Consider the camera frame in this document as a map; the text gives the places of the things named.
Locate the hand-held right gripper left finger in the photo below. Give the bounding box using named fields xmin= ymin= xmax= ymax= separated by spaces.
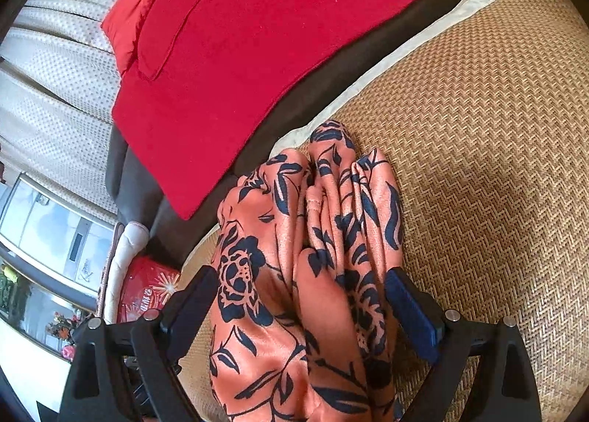
xmin=57 ymin=266 xmax=219 ymax=422

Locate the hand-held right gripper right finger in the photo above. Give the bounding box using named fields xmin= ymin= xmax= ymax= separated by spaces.
xmin=385 ymin=268 xmax=539 ymax=422

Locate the orange floral shirt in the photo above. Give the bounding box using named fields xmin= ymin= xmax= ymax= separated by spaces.
xmin=209 ymin=121 xmax=406 ymax=422

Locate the red tin box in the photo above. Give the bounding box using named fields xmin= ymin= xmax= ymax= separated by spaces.
xmin=117 ymin=256 xmax=181 ymax=324

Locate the white rolled cloth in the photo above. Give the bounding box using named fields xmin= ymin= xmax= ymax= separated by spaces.
xmin=96 ymin=221 xmax=150 ymax=322

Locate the brown leather sofa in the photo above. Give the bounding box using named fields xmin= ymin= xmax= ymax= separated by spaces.
xmin=105 ymin=0 xmax=489 ymax=266

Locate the red flower bouquet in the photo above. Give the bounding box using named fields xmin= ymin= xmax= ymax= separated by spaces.
xmin=46 ymin=309 xmax=81 ymax=361

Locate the white standing air conditioner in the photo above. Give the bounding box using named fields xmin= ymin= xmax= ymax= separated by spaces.
xmin=0 ymin=174 xmax=116 ymax=294

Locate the woven straw mat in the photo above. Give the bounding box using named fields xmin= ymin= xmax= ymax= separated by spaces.
xmin=177 ymin=0 xmax=589 ymax=422

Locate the beige dotted curtain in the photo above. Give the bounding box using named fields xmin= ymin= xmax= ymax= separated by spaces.
xmin=0 ymin=0 xmax=208 ymax=225

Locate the red blanket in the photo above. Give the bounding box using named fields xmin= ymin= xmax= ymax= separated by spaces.
xmin=112 ymin=0 xmax=459 ymax=220

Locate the red cushion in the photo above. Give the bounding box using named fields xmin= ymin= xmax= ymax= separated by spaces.
xmin=100 ymin=0 xmax=185 ymax=78

